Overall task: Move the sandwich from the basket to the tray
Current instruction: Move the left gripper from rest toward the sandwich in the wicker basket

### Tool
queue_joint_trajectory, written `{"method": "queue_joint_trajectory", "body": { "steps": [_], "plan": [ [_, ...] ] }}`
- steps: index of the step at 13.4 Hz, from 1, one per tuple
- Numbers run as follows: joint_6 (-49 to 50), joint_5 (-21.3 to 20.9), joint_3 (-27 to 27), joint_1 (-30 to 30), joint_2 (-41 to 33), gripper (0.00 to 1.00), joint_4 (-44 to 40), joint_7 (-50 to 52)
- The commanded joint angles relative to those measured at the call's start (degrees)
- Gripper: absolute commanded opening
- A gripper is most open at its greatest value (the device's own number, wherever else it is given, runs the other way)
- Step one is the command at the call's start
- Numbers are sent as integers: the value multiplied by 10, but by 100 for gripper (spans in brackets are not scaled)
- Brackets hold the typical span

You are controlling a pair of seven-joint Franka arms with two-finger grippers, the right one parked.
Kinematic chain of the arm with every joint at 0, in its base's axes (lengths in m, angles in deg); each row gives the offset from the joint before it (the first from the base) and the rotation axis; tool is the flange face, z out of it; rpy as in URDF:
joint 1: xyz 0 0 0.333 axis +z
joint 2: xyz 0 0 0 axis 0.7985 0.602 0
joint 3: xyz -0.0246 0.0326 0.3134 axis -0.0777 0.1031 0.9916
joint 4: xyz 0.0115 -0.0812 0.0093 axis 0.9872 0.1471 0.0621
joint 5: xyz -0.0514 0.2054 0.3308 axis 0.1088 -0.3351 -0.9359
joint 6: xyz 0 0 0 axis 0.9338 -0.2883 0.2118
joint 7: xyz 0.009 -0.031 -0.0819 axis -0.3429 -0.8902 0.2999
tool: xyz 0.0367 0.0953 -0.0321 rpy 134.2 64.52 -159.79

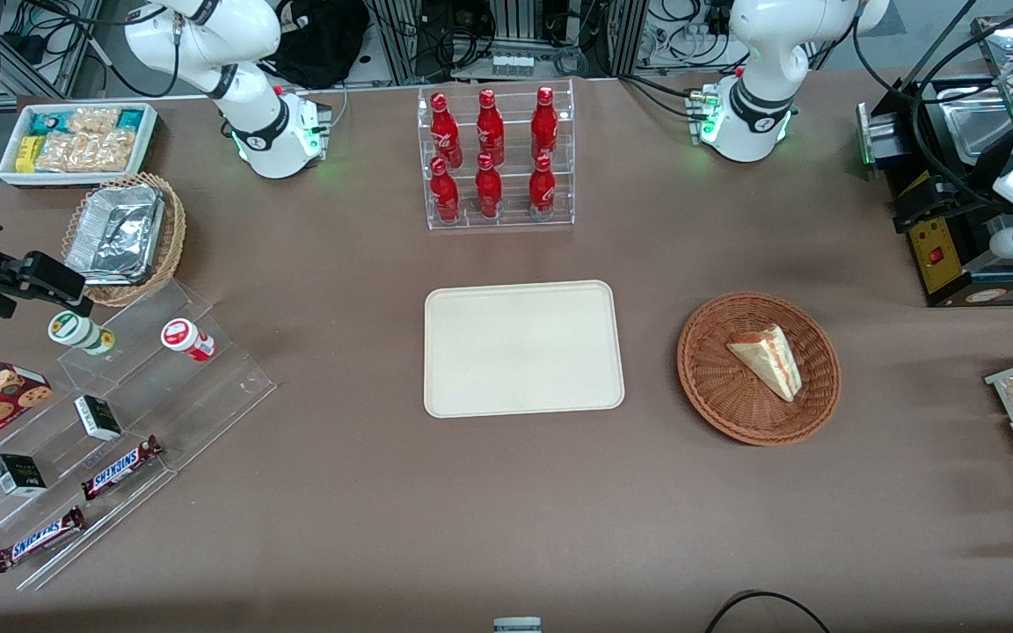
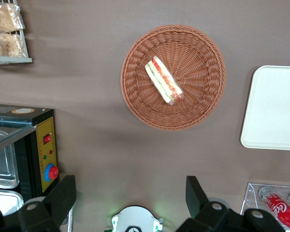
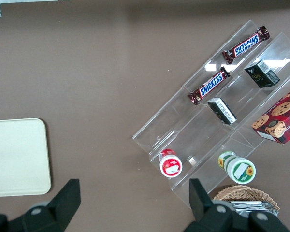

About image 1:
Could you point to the triangle sandwich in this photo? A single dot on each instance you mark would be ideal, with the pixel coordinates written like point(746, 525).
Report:
point(770, 360)

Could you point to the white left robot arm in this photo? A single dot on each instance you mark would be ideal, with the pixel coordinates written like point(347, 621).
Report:
point(757, 53)

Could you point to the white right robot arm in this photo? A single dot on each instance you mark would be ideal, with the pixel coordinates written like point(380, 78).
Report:
point(207, 44)

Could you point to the aluminium foil tray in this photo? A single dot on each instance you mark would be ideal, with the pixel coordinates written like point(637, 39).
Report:
point(115, 233)

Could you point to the light wicker basket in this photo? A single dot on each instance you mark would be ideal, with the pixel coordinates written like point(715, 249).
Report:
point(171, 237)

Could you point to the cream rectangular tray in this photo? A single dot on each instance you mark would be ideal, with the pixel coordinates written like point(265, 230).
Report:
point(524, 348)

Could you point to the round brown wicker basket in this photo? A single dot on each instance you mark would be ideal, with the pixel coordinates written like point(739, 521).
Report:
point(717, 387)

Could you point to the green lid white cup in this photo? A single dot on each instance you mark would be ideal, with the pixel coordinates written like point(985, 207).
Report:
point(76, 331)

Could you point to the yellow snack pack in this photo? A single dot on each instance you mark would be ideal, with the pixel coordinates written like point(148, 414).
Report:
point(28, 154)

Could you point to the large clear cracker bag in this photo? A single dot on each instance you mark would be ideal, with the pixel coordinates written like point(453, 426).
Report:
point(84, 151)

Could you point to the red lid white cup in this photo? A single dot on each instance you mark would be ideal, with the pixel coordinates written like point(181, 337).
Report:
point(185, 338)

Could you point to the small black box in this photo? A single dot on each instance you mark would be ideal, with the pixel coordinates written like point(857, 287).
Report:
point(98, 418)
point(18, 475)

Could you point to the teal snack pack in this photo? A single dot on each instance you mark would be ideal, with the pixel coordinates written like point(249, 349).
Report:
point(130, 119)
point(49, 122)

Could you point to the small clear cracker bag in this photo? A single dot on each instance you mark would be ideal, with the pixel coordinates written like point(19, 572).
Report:
point(95, 120)

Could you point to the white rectangular snack bin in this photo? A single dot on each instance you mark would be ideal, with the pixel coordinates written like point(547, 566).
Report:
point(146, 141)

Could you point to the clear acrylic stepped display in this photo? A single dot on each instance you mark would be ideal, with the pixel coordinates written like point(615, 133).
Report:
point(207, 396)

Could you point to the Snickers chocolate bar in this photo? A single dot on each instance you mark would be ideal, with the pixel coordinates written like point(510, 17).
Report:
point(39, 539)
point(120, 469)

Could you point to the black bag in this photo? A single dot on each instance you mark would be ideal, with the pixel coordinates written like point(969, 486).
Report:
point(322, 44)

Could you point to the red soda bottle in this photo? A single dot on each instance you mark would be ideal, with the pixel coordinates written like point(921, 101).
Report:
point(542, 189)
point(444, 127)
point(544, 123)
point(488, 189)
point(490, 123)
point(444, 193)

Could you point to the clear acrylic bottle rack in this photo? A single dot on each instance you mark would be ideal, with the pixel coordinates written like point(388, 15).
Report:
point(506, 215)

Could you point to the small grey object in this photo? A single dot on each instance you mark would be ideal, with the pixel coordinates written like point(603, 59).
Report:
point(517, 625)

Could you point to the black sealing machine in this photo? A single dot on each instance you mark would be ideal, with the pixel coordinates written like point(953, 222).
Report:
point(946, 229)

